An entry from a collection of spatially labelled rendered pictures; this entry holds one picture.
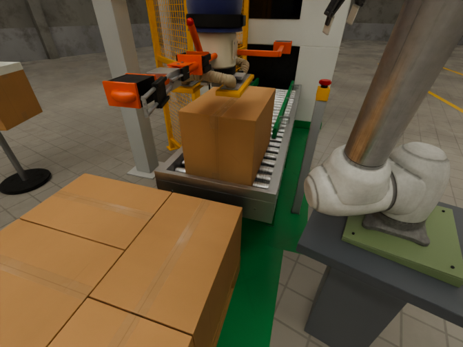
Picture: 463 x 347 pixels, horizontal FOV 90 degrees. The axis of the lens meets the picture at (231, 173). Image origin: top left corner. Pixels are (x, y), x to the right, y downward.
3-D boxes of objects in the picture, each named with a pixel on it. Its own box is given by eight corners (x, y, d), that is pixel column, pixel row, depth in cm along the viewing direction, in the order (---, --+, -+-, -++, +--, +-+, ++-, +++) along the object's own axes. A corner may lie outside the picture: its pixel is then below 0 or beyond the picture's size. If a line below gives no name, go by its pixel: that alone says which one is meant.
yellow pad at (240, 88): (234, 76, 119) (235, 66, 116) (253, 78, 117) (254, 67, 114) (215, 96, 91) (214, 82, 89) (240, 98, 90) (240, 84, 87)
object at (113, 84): (131, 94, 56) (126, 72, 53) (159, 97, 55) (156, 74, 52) (108, 105, 49) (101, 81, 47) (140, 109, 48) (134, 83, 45)
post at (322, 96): (291, 207, 198) (317, 85, 141) (300, 208, 196) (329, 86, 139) (291, 213, 192) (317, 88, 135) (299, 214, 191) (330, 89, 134)
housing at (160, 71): (160, 83, 66) (158, 66, 64) (182, 85, 65) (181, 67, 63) (147, 90, 61) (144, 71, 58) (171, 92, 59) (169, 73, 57)
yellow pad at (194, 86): (199, 74, 122) (198, 64, 119) (218, 76, 120) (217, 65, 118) (170, 91, 95) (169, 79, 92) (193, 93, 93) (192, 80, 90)
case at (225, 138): (220, 135, 186) (218, 82, 163) (269, 142, 176) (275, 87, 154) (185, 175, 139) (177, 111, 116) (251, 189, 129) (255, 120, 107)
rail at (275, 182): (295, 98, 313) (297, 84, 303) (299, 99, 312) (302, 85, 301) (263, 217, 132) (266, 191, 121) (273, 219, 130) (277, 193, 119)
